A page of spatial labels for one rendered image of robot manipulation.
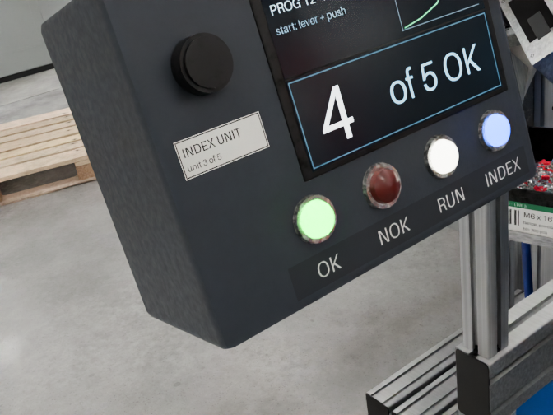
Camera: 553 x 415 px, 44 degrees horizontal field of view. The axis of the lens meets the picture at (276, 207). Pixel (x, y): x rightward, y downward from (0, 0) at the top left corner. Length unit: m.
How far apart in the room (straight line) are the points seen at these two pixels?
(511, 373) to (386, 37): 0.39
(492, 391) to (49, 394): 1.70
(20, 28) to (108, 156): 6.03
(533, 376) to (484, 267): 0.16
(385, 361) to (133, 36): 1.76
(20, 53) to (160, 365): 4.60
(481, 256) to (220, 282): 0.32
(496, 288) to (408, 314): 1.55
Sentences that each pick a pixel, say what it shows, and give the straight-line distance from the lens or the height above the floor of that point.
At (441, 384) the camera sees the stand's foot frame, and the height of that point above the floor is 0.08.
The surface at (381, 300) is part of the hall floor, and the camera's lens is 2.26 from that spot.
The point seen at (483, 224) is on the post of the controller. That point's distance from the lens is 0.59.
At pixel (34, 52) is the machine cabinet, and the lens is 6.47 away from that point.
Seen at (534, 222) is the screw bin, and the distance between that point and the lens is 0.94.
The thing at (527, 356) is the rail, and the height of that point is 0.84.
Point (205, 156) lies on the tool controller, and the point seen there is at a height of 1.17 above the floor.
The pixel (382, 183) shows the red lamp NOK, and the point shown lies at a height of 1.12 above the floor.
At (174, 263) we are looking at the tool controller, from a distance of 0.36.
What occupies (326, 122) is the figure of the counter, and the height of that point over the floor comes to 1.16.
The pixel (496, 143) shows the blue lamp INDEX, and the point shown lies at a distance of 0.46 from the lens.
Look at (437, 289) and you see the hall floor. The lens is 2.30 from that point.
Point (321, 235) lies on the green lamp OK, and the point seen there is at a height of 1.11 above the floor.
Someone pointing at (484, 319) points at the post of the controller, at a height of 0.90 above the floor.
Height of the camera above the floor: 1.29
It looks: 26 degrees down
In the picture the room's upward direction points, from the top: 10 degrees counter-clockwise
